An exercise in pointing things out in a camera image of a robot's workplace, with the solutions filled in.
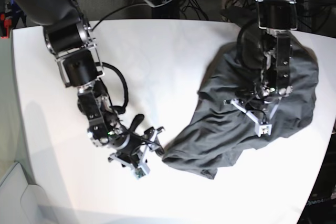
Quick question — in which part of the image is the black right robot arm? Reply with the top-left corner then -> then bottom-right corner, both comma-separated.
14,0 -> 164,169

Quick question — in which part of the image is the red clamp tool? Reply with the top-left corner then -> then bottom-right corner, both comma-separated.
1,13 -> 12,39

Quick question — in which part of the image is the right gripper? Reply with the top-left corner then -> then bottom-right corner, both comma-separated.
88,125 -> 165,166

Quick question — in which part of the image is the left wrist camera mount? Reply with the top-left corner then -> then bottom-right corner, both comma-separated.
223,98 -> 281,137

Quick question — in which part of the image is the dark grey t-shirt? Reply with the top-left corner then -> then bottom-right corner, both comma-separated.
160,6 -> 320,180

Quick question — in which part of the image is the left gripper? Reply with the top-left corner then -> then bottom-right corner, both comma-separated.
249,77 -> 293,109

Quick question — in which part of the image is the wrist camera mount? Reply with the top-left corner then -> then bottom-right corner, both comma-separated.
223,98 -> 281,137
108,127 -> 164,179

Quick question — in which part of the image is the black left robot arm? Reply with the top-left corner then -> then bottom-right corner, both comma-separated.
236,0 -> 297,110

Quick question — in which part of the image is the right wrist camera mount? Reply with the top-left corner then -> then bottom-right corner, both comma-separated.
108,127 -> 164,179

